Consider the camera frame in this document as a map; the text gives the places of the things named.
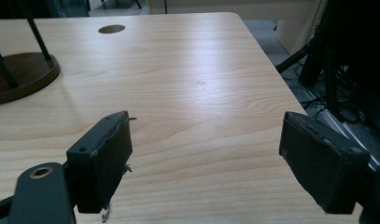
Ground black floor cables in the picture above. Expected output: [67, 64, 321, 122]
[299, 95, 368, 125]

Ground black tripod stand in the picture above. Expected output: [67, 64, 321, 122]
[274, 0, 380, 125]

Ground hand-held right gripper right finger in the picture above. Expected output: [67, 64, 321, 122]
[278, 111, 372, 216]

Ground black wire cup holder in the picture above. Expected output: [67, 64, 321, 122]
[0, 0, 62, 106]

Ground dark cabinet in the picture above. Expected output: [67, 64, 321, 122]
[0, 0, 90, 21]

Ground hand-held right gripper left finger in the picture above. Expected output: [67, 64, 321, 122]
[65, 110, 137, 216]

